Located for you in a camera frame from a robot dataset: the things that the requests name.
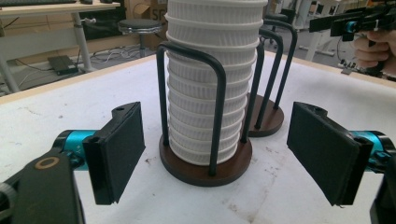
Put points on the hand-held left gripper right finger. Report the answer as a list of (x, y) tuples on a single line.
[(323, 152)]

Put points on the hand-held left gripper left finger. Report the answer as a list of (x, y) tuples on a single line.
[(115, 155)]

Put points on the stack of white paper cups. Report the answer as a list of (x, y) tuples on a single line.
[(211, 31)]

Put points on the black office chair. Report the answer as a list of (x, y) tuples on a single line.
[(277, 17)]

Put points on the white foam mat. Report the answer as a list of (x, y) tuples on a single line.
[(62, 109)]

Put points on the black box on floor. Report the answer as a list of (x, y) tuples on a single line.
[(62, 63)]

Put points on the white-legged wooden desk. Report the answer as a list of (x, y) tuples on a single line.
[(82, 40)]

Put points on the black round stool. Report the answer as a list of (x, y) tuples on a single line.
[(140, 25)]

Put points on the black keyboard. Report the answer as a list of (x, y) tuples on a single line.
[(34, 2)]

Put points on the white desk frame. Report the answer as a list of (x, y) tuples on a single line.
[(317, 40)]

